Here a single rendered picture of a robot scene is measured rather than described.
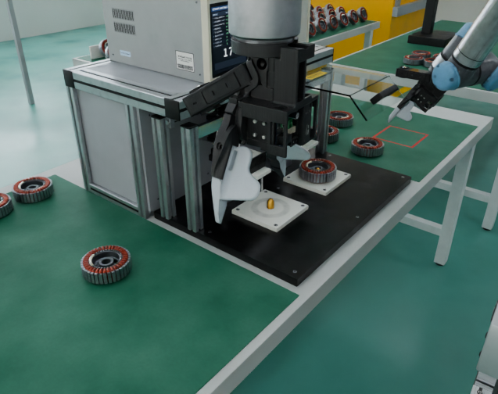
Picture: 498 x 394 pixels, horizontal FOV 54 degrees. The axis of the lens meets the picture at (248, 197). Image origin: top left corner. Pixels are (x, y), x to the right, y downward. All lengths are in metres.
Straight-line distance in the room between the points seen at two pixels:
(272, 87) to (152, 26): 0.82
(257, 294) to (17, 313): 0.50
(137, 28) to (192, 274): 0.65
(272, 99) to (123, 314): 0.66
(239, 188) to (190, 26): 0.73
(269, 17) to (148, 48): 0.87
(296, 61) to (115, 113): 0.87
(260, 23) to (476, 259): 2.29
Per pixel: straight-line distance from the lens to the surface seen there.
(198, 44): 1.21
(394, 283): 2.39
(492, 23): 1.34
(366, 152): 1.73
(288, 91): 0.52
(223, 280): 1.13
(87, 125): 1.45
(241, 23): 0.51
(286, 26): 0.51
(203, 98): 0.59
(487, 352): 0.78
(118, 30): 1.43
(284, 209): 1.32
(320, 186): 1.45
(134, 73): 1.35
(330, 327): 2.11
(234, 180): 0.55
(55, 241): 1.34
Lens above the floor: 1.46
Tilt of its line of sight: 29 degrees down
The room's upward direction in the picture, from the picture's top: straight up
